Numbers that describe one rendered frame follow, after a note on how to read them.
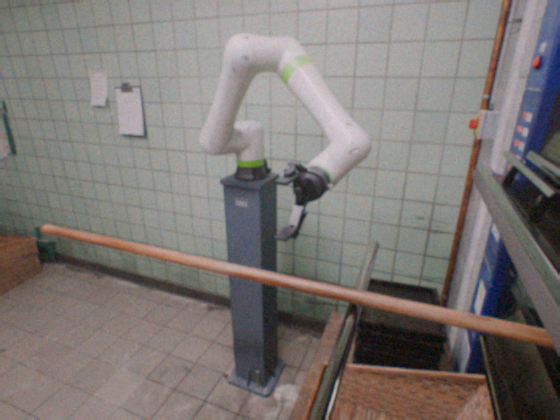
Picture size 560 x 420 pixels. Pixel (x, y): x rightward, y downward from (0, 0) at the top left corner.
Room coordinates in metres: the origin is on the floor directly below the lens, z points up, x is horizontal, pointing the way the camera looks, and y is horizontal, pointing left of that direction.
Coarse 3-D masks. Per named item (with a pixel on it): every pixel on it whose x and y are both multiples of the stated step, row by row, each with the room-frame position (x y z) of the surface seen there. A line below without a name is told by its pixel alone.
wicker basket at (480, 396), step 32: (320, 384) 0.82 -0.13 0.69; (352, 384) 0.83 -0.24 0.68; (384, 384) 0.79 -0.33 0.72; (416, 384) 0.76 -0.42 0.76; (480, 384) 0.70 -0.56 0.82; (352, 416) 0.78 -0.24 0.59; (384, 416) 0.78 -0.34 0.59; (416, 416) 0.75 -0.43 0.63; (448, 416) 0.72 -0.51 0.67; (480, 416) 0.62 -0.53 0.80
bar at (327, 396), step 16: (368, 256) 0.80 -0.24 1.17; (368, 272) 0.72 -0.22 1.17; (352, 304) 0.59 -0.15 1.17; (352, 320) 0.54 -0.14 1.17; (352, 336) 0.51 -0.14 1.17; (336, 352) 0.46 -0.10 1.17; (336, 368) 0.42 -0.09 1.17; (336, 384) 0.39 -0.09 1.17; (320, 400) 0.36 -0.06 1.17; (336, 400) 0.37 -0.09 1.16; (320, 416) 0.34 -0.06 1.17
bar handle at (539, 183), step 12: (504, 156) 0.74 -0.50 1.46; (516, 156) 0.70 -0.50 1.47; (516, 168) 0.64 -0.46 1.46; (528, 168) 0.59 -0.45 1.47; (504, 180) 0.67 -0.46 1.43; (528, 180) 0.55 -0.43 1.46; (540, 180) 0.52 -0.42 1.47; (540, 192) 0.49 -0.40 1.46; (552, 192) 0.46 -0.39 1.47; (540, 204) 0.48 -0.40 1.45; (528, 216) 0.48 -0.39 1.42; (540, 216) 0.47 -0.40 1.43
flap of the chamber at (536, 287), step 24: (480, 192) 0.66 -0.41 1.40; (528, 192) 0.65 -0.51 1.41; (504, 216) 0.48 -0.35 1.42; (552, 216) 0.53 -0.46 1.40; (504, 240) 0.43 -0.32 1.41; (552, 240) 0.42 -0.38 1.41; (528, 264) 0.34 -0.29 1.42; (528, 288) 0.32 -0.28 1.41; (552, 312) 0.26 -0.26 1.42; (552, 336) 0.24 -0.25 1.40
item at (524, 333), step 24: (96, 240) 0.86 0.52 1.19; (120, 240) 0.84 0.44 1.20; (192, 264) 0.73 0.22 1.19; (216, 264) 0.71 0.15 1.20; (288, 288) 0.64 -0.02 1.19; (312, 288) 0.62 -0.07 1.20; (336, 288) 0.61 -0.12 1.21; (408, 312) 0.54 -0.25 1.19; (432, 312) 0.53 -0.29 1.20; (456, 312) 0.52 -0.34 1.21; (504, 336) 0.48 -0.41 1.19; (528, 336) 0.47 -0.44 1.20
